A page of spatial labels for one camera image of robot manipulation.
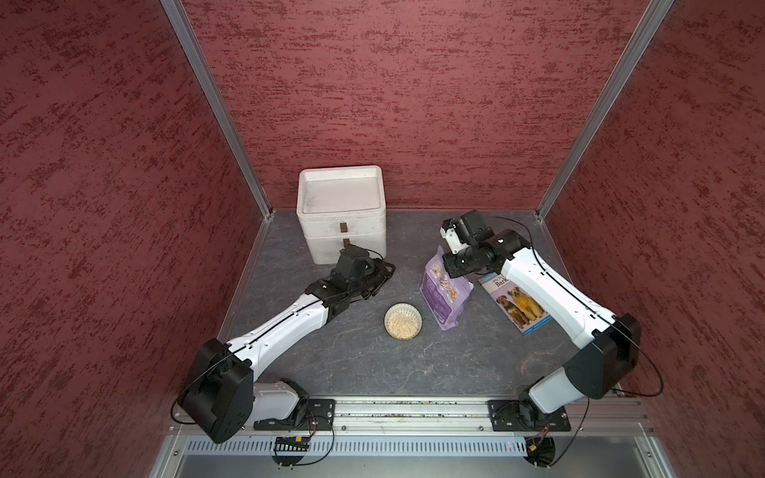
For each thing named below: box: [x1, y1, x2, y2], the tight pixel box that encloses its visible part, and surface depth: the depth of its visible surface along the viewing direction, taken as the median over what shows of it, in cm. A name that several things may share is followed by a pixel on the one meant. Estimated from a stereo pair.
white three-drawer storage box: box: [295, 165, 388, 265], surface depth 94 cm
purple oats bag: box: [419, 245, 475, 331], surface depth 84 cm
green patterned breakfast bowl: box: [383, 301, 424, 341], surface depth 87 cm
